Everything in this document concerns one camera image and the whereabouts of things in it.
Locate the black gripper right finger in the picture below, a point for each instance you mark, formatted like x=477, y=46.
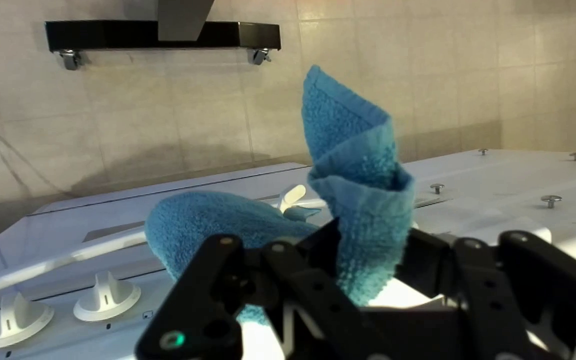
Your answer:
x=512, y=301

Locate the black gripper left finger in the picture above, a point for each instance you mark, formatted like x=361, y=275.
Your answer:
x=288, y=281

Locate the blue terry towel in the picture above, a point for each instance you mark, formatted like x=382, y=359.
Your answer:
x=354, y=171

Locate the white stove knob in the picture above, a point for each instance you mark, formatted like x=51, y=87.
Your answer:
x=21, y=319
x=106, y=299

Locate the white gas stove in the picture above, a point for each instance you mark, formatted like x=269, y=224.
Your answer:
x=78, y=281

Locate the black wheeled cart base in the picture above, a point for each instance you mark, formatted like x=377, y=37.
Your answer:
x=176, y=24

